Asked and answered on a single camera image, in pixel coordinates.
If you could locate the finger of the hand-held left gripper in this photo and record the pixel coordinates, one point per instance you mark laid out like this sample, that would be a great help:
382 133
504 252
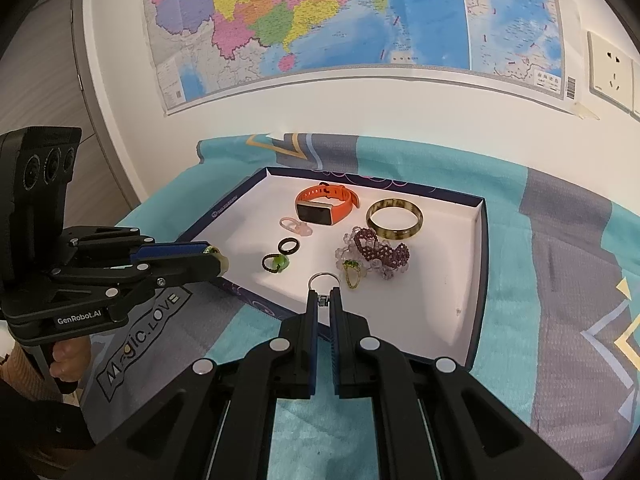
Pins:
195 267
175 250

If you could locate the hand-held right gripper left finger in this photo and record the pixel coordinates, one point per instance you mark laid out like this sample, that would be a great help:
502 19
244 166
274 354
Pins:
313 345

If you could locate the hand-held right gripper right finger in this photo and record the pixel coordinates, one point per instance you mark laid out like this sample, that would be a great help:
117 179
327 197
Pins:
333 345

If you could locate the white box with navy rim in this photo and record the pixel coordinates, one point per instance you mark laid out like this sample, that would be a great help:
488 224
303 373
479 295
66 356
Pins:
440 285

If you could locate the person's left forearm tan sleeve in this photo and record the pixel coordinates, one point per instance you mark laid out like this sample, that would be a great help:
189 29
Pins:
22 375

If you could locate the person's left hand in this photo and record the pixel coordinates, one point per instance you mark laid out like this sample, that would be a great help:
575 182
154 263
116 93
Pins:
67 360

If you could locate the green pendant with yellow loop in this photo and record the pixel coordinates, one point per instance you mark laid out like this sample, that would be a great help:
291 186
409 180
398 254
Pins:
353 265

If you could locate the brown yellow bangle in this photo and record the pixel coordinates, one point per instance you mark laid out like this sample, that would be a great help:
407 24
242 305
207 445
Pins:
375 229

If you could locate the orange smart watch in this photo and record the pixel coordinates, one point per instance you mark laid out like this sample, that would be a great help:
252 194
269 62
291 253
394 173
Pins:
312 210

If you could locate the grey brown door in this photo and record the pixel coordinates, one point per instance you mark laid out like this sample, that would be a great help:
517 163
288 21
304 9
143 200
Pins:
55 70

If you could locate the teal grey printed blanket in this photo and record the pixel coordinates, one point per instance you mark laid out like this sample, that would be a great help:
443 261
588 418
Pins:
540 280

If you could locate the person's dark clothing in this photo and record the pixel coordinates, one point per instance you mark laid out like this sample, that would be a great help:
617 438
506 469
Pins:
40 435

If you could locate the strip of masking tape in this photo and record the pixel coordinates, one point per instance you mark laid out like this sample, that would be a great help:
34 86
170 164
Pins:
586 111

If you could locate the colourful wall map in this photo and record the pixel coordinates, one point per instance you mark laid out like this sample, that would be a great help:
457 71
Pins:
350 25

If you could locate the white wall socket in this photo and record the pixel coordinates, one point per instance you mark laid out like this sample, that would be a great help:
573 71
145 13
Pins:
612 72

